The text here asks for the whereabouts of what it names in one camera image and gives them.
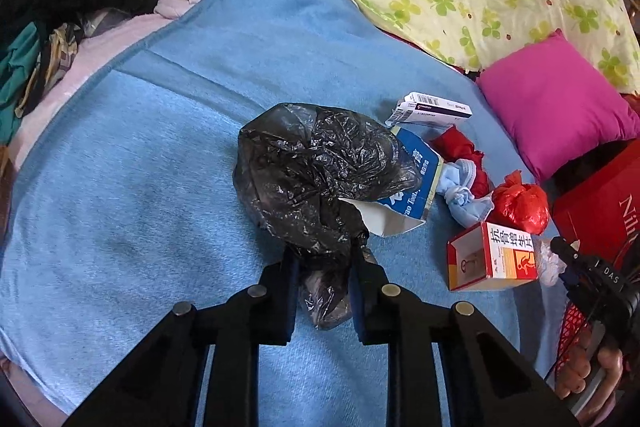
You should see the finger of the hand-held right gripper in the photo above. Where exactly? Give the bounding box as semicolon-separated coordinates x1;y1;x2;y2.
550;236;581;264

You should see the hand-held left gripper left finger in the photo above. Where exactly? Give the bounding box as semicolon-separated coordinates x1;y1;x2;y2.
65;247;301;427

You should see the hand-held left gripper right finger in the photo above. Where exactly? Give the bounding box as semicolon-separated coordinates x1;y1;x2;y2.
349;246;581;427

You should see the red mesh basket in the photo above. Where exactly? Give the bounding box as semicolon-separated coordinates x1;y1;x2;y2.
542;302;601;388

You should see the red plastic bag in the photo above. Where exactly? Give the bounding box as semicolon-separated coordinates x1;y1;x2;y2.
492;170;550;235

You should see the knotted blue face mask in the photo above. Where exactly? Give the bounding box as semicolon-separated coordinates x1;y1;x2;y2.
439;158;496;228

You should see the black plastic bag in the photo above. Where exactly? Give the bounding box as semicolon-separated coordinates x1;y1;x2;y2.
234;103;423;332

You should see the person's right hand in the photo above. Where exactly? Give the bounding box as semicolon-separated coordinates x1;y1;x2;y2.
554;331;627;414

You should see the crumpled white plastic wrap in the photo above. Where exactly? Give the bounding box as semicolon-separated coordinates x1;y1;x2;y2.
535;237;568;288

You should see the orange and white medicine box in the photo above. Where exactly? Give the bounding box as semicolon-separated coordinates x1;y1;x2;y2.
446;222;538;292

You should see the red paper bag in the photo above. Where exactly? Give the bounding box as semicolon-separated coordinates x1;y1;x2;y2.
552;142;640;258

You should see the blue and white carton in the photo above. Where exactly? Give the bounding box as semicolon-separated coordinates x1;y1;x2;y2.
350;126;445;239

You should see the magenta pillow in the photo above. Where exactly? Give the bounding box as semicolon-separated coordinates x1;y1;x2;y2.
475;29;640;182

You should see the red cloth scrap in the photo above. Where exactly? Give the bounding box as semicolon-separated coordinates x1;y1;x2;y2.
429;126;491;198

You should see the small white cardboard box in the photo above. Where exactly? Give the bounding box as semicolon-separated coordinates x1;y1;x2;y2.
385;92;473;128

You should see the blue blanket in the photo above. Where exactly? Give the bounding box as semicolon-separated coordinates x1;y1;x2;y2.
0;0;561;427

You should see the pink bed sheet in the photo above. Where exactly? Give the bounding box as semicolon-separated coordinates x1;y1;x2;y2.
0;0;203;188

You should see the patterned garment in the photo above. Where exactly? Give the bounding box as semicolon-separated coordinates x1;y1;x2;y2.
15;21;87;118

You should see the teal garment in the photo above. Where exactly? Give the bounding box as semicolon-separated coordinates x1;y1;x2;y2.
0;22;51;148

